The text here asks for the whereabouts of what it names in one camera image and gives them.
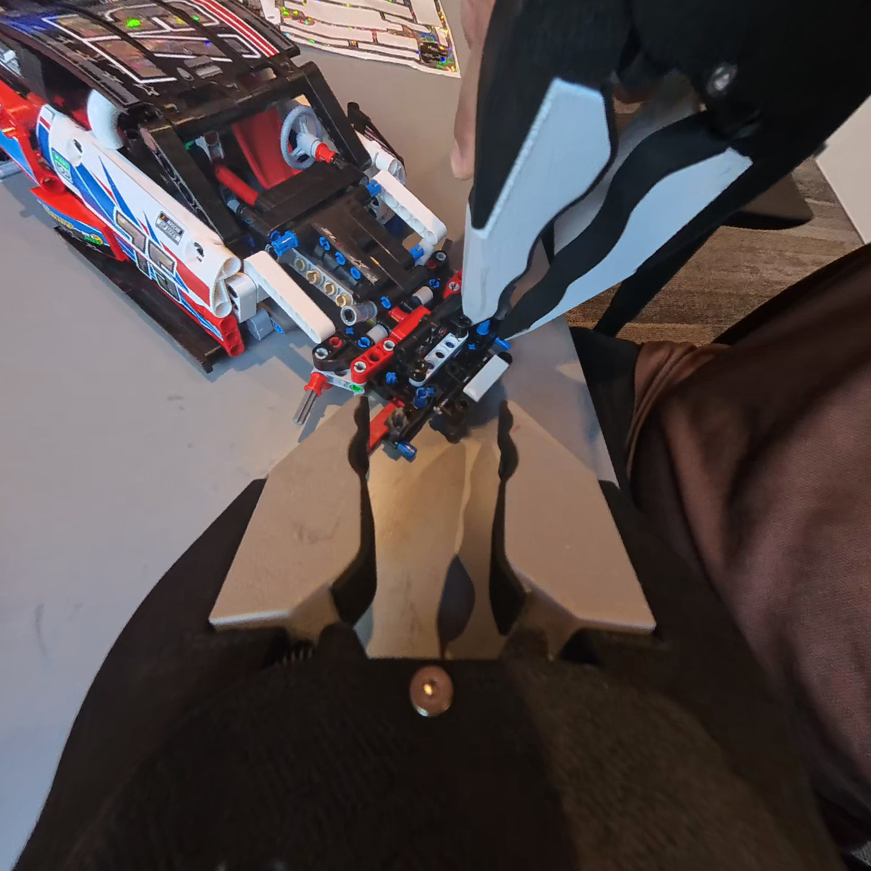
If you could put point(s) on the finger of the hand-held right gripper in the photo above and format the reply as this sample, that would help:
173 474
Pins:
544 170
680 197

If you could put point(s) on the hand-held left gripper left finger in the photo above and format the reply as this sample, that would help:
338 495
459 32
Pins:
292 544

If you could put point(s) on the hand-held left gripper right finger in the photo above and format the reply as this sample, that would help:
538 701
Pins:
578 544

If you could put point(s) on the toy brick race car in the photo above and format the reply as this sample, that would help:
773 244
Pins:
170 224

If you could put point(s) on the grey desk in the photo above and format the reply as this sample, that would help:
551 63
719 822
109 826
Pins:
102 476

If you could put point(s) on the person's right hand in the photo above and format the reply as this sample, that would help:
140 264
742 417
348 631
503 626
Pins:
468 136

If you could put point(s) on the person's brown shirt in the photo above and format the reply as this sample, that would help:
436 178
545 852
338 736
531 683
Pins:
762 476

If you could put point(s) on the holographic sticker sheet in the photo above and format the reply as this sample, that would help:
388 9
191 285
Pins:
360 30

